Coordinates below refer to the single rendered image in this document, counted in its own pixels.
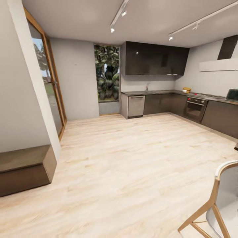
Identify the microwave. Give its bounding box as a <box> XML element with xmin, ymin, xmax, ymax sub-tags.
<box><xmin>227</xmin><ymin>90</ymin><xmax>238</xmax><ymax>100</ymax></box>

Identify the popcorn bag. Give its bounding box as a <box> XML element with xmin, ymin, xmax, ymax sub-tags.
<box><xmin>183</xmin><ymin>87</ymin><xmax>191</xmax><ymax>94</ymax></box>

